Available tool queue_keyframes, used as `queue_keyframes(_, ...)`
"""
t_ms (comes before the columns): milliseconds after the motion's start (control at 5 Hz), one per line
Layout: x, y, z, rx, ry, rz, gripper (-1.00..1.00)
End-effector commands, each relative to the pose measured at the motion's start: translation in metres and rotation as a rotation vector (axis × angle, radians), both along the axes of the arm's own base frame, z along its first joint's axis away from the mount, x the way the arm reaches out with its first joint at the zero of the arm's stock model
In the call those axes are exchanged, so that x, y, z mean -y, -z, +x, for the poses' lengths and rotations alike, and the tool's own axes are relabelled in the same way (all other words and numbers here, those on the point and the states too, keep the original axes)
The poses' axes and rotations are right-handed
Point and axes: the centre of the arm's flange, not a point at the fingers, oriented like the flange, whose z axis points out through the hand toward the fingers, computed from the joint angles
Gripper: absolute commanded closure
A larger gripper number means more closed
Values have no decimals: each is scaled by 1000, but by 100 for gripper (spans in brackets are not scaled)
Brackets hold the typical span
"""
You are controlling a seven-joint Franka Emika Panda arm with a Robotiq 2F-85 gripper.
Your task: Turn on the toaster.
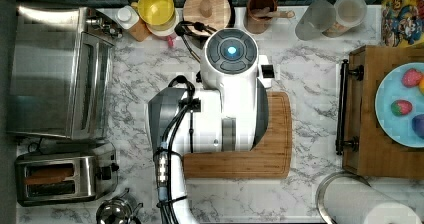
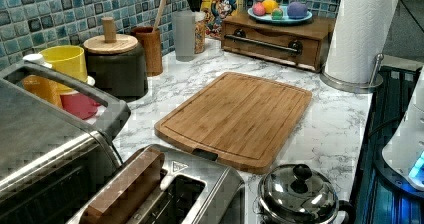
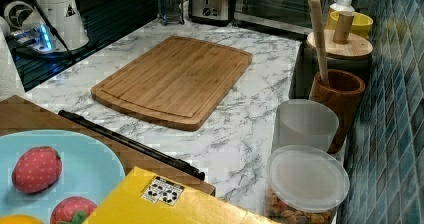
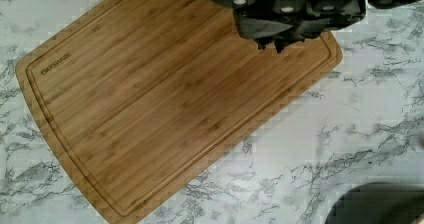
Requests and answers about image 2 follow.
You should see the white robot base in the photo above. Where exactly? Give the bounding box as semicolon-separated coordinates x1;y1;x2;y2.
382;71;424;191

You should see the silver two-slot toaster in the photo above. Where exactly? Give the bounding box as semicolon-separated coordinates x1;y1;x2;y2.
66;144;245;224

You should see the wooden block on toaster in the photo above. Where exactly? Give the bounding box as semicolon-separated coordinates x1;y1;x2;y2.
79;147;165;224

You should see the stainless toaster oven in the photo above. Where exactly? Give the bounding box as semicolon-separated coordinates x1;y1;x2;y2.
0;61;131;224

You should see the bamboo cutting board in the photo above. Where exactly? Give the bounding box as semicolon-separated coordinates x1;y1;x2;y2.
155;72;312;174

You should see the cereal-filled glass jar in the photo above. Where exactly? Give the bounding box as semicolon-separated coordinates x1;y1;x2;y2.
195;12;205;54

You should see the frosted grey cup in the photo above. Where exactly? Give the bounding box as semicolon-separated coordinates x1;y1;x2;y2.
172;11;195;62

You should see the brown wooden utensil holder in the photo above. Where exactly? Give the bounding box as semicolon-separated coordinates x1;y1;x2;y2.
131;26;163;77

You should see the cereal box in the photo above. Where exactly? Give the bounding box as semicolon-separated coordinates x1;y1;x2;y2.
201;0;243;39

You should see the black pot with wooden lid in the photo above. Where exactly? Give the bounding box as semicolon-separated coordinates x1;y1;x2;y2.
83;17;148;101

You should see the pink toy fruit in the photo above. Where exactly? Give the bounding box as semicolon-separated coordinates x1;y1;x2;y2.
252;2;266;16

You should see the wooden drawer box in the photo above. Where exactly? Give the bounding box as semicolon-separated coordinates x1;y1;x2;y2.
220;13;335;73

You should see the light blue plate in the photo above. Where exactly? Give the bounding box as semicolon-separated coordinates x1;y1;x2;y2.
247;5;314;26

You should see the small green toy fruit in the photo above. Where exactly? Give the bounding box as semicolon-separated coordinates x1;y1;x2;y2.
271;8;284;20

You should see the orange toy fruit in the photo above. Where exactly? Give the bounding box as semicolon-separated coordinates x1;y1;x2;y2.
262;0;279;14

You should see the steel pot with lid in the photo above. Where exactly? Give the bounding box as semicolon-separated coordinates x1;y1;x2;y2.
256;164;356;224

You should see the purple toy fruit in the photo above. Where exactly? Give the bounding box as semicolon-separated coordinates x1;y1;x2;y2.
287;2;308;19

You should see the yellow cup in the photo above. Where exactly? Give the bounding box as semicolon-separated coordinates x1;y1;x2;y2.
40;45;88;82

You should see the steel paper towel holder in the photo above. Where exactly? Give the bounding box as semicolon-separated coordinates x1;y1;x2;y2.
319;52;385;94

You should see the white paper towel roll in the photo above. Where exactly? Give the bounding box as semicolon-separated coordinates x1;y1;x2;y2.
325;0;398;84

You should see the wooden spoon handle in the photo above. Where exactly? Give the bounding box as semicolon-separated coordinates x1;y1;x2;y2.
153;0;167;31

